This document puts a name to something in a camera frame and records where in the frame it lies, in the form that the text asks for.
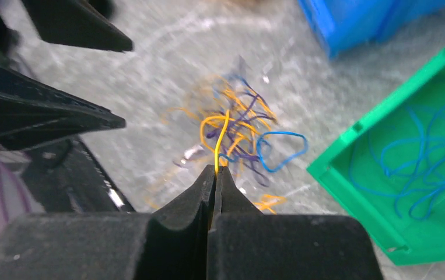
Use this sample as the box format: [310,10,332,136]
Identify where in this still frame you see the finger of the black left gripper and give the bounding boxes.
[0,66,126,151]
[22,0,134,52]

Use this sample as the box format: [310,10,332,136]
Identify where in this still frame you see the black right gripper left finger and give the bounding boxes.
[153,164,215,230]

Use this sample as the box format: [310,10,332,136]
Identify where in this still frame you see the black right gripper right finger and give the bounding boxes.
[211,167,261,228]

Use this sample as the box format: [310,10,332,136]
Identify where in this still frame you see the purple wire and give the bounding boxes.
[174,77,277,188]

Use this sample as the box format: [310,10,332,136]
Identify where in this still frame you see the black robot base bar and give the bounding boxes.
[22,136,134,212]

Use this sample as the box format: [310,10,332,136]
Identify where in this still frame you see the green plastic bin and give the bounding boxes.
[308,48,445,265]

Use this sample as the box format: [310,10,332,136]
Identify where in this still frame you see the blue plastic bin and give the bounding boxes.
[297,0,445,58]

